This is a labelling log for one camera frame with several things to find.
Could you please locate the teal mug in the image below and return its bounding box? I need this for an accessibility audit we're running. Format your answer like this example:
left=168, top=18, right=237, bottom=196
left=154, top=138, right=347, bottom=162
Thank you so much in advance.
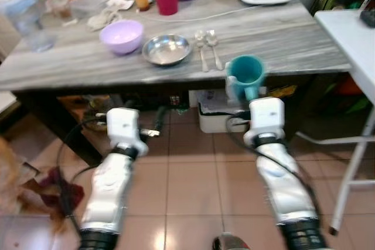
left=226, top=54, right=266, bottom=102

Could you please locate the white storage box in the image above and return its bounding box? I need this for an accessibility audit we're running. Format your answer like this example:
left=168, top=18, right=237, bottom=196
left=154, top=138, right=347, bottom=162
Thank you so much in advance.
left=196, top=90, right=250, bottom=134

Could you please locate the stainless steel bowl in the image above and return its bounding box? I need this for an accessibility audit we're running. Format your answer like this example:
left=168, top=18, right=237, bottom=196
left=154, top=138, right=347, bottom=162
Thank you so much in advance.
left=141, top=33, right=193, bottom=67

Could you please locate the grey topped dark wooden table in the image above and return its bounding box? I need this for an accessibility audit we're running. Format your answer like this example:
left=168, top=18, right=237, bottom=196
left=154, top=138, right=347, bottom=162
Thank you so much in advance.
left=0, top=0, right=352, bottom=167

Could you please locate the metal spoon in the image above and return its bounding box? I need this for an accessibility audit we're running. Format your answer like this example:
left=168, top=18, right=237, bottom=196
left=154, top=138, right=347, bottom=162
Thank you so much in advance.
left=195, top=30, right=210, bottom=73
left=206, top=29, right=224, bottom=71

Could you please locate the large lilac plastic bowl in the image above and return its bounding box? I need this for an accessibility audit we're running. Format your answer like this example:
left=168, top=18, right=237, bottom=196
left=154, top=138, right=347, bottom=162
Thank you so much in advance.
left=98, top=19, right=145, bottom=56

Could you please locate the maroon crumpled rubbish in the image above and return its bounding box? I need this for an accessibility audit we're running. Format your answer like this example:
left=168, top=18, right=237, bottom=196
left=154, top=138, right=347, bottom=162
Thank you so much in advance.
left=16, top=167, right=86, bottom=222

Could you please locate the crumpled white cloth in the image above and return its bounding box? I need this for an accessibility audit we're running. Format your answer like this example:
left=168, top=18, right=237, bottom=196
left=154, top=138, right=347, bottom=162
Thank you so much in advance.
left=87, top=0, right=135, bottom=32

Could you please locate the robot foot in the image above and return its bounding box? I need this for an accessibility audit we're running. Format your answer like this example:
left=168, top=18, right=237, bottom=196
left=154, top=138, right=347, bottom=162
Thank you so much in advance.
left=212, top=233, right=253, bottom=250

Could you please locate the white folding table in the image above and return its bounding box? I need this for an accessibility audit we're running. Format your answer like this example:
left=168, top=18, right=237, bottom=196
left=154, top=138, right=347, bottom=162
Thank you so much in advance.
left=296, top=8, right=375, bottom=237

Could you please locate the clear plastic container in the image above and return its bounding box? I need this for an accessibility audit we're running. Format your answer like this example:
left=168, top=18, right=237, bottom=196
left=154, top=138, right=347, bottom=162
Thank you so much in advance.
left=47, top=0, right=110, bottom=23

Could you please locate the black device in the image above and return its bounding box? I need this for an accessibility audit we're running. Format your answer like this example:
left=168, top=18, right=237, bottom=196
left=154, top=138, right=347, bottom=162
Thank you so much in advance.
left=360, top=8, right=375, bottom=29

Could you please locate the clear plastic pitcher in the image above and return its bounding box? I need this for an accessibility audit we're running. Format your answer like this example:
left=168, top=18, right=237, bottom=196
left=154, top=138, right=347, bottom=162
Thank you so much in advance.
left=2, top=0, right=57, bottom=53

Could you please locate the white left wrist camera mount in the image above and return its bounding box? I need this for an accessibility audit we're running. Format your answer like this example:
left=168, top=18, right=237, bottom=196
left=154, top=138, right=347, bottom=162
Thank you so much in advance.
left=105, top=107, right=149, bottom=157

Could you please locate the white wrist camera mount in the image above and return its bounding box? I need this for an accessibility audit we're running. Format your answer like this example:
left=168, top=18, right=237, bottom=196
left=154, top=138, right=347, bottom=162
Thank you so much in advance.
left=243, top=98, right=287, bottom=148
left=105, top=107, right=149, bottom=157

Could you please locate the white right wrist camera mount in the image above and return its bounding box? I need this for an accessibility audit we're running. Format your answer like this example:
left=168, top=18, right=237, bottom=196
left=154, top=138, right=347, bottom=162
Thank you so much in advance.
left=243, top=98, right=287, bottom=148

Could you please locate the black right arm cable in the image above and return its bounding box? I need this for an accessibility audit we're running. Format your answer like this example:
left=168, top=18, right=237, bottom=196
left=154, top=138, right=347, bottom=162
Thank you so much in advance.
left=225, top=112, right=322, bottom=207

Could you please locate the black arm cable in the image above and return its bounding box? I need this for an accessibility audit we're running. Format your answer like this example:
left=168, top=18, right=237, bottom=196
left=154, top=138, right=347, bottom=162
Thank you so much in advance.
left=54, top=117, right=108, bottom=234
left=225, top=112, right=322, bottom=207

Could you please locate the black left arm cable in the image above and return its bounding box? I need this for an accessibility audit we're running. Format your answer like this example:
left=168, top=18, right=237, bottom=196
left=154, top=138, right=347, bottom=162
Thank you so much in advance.
left=54, top=117, right=108, bottom=234

